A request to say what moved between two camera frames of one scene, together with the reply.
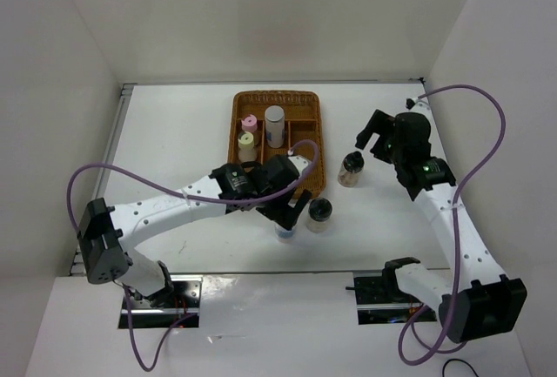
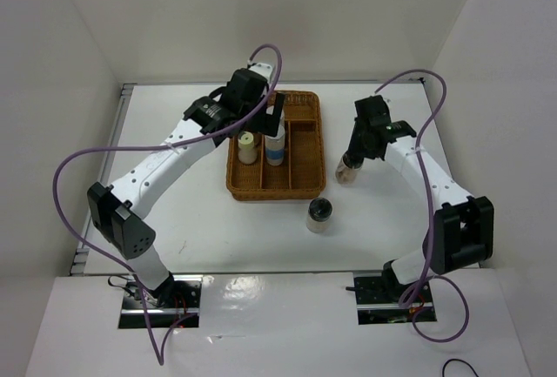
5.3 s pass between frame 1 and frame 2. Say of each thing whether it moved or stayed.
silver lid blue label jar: stayed
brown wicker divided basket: stayed
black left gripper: moved
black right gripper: moved
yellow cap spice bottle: stayed
